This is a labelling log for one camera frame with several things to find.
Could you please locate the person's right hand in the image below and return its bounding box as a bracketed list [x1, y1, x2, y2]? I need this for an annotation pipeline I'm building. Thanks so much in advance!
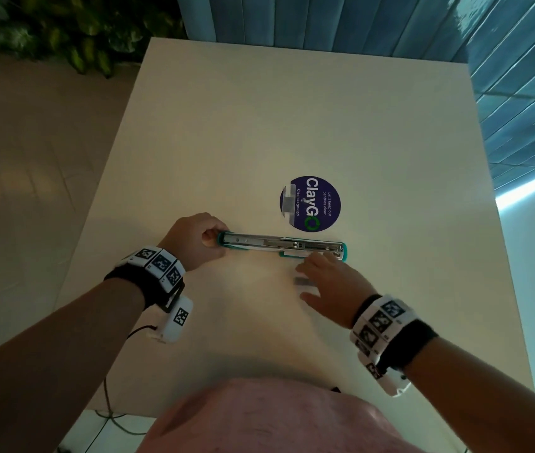
[295, 252, 382, 330]

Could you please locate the person's left hand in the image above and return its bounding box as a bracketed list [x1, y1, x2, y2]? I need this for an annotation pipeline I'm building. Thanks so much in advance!
[158, 212, 231, 272]

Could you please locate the teal stapler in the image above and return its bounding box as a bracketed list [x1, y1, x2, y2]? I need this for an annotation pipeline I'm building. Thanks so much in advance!
[216, 230, 346, 261]

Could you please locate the person's right forearm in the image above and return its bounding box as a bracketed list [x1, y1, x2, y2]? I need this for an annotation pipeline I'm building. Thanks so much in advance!
[402, 337, 535, 453]

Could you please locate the person's left forearm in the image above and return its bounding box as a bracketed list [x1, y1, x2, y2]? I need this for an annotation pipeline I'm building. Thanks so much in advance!
[0, 277, 146, 453]

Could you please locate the round purple sticker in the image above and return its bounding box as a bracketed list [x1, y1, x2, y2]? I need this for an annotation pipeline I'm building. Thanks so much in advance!
[279, 176, 342, 233]

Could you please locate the person's pink shirt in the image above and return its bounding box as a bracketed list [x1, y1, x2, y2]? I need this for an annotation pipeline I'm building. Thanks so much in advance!
[136, 377, 423, 453]

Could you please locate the green leafy plant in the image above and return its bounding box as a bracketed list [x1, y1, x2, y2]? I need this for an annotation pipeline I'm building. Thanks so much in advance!
[0, 0, 188, 80]

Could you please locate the marker-printed wristband with black strap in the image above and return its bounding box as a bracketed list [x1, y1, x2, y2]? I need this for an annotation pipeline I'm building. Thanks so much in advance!
[350, 294, 439, 375]
[104, 246, 186, 313]

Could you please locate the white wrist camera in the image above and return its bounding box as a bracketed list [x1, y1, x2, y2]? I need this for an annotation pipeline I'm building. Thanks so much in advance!
[155, 297, 194, 345]
[367, 363, 413, 398]

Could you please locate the black cable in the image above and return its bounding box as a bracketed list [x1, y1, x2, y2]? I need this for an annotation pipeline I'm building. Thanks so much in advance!
[94, 324, 159, 436]

